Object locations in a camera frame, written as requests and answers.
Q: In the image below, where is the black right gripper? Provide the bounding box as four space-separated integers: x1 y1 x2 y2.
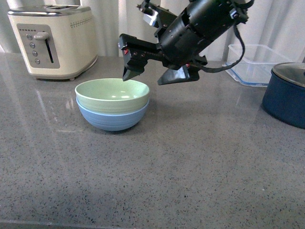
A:
118 0 249 85

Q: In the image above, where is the green bowl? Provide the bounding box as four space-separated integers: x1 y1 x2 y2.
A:
75 78 150 115

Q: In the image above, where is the blue bowl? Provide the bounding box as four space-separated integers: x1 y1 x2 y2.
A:
76 98 150 131

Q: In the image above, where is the clear plastic container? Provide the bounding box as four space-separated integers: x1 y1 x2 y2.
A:
226 44 292 87

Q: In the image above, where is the cream toaster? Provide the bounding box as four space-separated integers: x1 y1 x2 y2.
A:
8 5 98 80

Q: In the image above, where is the white curtain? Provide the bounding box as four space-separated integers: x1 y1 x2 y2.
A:
0 0 305 62

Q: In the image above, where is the blue saucepan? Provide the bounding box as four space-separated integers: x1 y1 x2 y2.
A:
262 73 305 129

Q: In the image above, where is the glass lid blue knob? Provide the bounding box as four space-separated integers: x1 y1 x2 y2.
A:
272 62 305 88

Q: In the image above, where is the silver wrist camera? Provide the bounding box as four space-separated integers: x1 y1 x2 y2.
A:
136 0 178 27

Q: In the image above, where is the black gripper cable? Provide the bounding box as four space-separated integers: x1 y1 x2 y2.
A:
201 23 246 73

